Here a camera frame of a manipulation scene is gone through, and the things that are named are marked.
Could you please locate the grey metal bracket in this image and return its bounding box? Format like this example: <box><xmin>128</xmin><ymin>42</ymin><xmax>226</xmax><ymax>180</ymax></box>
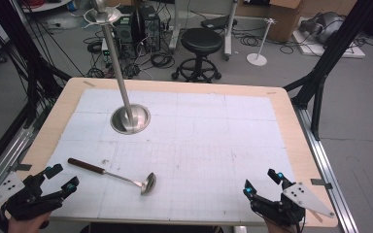
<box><xmin>11</xmin><ymin>162</ymin><xmax>33</xmax><ymax>173</ymax></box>
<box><xmin>310</xmin><ymin>178</ymin><xmax>333</xmax><ymax>190</ymax></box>

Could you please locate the white gridded paper mat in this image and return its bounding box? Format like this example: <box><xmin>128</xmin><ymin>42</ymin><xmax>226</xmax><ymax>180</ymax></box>
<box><xmin>40</xmin><ymin>87</ymin><xmax>301</xmax><ymax>225</ymax></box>

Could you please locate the white flat floor board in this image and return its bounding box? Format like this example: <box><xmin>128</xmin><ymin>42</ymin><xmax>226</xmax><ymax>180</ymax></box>
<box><xmin>291</xmin><ymin>17</ymin><xmax>367</xmax><ymax>59</ymax></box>

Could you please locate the black metal frame post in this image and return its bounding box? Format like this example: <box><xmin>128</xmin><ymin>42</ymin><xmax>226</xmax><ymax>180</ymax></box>
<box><xmin>283</xmin><ymin>0</ymin><xmax>373</xmax><ymax>141</ymax></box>
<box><xmin>0</xmin><ymin>0</ymin><xmax>73</xmax><ymax>125</ymax></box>

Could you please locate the black round stool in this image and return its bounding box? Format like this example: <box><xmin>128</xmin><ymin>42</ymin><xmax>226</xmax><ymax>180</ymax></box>
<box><xmin>171</xmin><ymin>27</ymin><xmax>224</xmax><ymax>83</ymax></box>

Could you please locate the coiled black cable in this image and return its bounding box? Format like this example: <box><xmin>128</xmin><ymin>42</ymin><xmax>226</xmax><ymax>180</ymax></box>
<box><xmin>239</xmin><ymin>34</ymin><xmax>260</xmax><ymax>48</ymax></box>
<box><xmin>150</xmin><ymin>52</ymin><xmax>176</xmax><ymax>70</ymax></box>

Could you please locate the person's right hand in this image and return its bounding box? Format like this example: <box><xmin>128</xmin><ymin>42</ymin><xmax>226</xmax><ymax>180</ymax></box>
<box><xmin>263</xmin><ymin>217</ymin><xmax>298</xmax><ymax>233</ymax></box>

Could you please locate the black computer tower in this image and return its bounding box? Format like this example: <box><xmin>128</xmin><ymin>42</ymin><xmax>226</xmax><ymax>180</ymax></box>
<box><xmin>138</xmin><ymin>5</ymin><xmax>162</xmax><ymax>53</ymax></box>

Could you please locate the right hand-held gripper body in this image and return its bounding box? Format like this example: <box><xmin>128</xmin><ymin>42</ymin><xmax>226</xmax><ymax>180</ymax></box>
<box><xmin>252</xmin><ymin>181</ymin><xmax>336</xmax><ymax>228</ymax></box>

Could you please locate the tall metal stand round base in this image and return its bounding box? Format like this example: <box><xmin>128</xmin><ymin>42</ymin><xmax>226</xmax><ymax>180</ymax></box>
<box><xmin>83</xmin><ymin>0</ymin><xmax>152</xmax><ymax>136</ymax></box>

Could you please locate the white desk leg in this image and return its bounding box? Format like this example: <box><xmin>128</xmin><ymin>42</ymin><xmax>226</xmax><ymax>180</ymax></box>
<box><xmin>169</xmin><ymin>0</ymin><xmax>182</xmax><ymax>53</ymax></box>
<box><xmin>223</xmin><ymin>0</ymin><xmax>240</xmax><ymax>61</ymax></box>

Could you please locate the small white floor stand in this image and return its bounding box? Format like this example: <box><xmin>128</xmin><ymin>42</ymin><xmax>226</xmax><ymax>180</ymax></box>
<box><xmin>246</xmin><ymin>17</ymin><xmax>277</xmax><ymax>67</ymax></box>

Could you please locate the person's left hand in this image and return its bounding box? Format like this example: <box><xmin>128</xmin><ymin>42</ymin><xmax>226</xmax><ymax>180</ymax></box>
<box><xmin>7</xmin><ymin>211</ymin><xmax>51</xmax><ymax>233</ymax></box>

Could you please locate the cardboard box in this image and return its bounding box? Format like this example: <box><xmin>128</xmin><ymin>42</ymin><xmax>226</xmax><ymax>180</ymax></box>
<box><xmin>267</xmin><ymin>0</ymin><xmax>306</xmax><ymax>43</ymax></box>

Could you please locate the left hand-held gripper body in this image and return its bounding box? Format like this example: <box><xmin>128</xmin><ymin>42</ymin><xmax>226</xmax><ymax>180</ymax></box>
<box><xmin>0</xmin><ymin>171</ymin><xmax>64</xmax><ymax>233</ymax></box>

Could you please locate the grey bag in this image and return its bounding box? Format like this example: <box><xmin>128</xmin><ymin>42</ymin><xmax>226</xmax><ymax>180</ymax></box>
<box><xmin>298</xmin><ymin>11</ymin><xmax>345</xmax><ymax>45</ymax></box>

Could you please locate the aluminium rail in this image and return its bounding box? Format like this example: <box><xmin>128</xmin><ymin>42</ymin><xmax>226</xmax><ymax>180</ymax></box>
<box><xmin>292</xmin><ymin>104</ymin><xmax>359</xmax><ymax>233</ymax></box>
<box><xmin>0</xmin><ymin>125</ymin><xmax>34</xmax><ymax>208</ymax></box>

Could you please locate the metal ladle with brown handle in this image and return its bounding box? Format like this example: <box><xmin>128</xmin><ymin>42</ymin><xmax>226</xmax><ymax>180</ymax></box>
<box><xmin>67</xmin><ymin>157</ymin><xmax>157</xmax><ymax>196</ymax></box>

